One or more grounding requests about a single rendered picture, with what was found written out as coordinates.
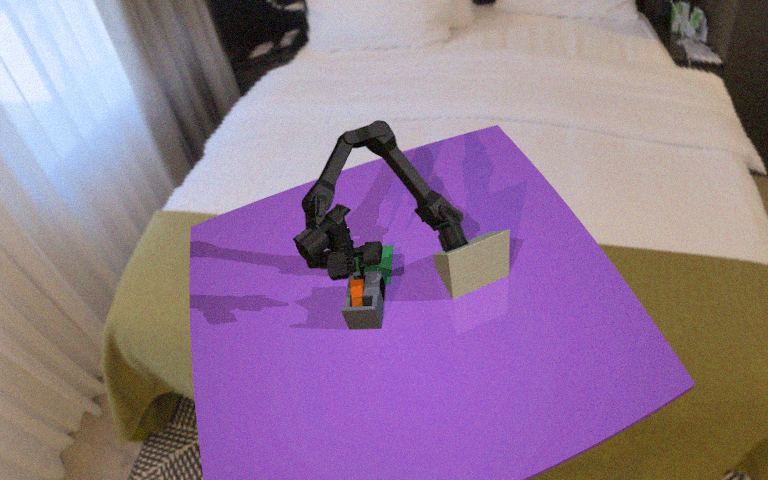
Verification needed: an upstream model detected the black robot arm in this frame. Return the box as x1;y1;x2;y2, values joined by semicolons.
293;120;468;281

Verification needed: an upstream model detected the orange l-shaped part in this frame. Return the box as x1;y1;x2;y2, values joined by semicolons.
350;279;365;307

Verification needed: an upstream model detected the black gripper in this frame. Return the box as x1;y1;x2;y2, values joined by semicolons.
307;228;383;278

